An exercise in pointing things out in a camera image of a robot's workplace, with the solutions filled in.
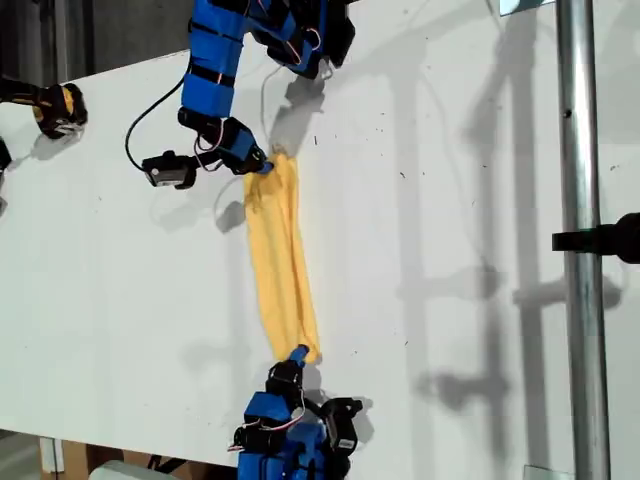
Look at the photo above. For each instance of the black and yellow clamp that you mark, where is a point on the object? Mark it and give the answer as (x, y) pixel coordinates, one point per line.
(60, 110)

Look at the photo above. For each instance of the yellow microfibre towel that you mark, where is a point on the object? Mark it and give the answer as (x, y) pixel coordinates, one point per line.
(282, 260)

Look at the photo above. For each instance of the small black object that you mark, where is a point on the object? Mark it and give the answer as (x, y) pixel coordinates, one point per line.
(4, 155)

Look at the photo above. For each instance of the black post clamp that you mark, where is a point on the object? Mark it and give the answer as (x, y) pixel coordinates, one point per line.
(600, 240)

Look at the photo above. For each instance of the white table leg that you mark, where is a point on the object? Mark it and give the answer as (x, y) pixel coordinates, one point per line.
(51, 455)

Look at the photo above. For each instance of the white plastic container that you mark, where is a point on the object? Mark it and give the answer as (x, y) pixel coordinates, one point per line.
(120, 471)

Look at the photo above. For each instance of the steel post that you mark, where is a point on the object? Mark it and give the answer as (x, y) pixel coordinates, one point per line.
(582, 250)

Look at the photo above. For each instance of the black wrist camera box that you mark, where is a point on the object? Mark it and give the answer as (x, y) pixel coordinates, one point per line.
(167, 172)
(342, 425)

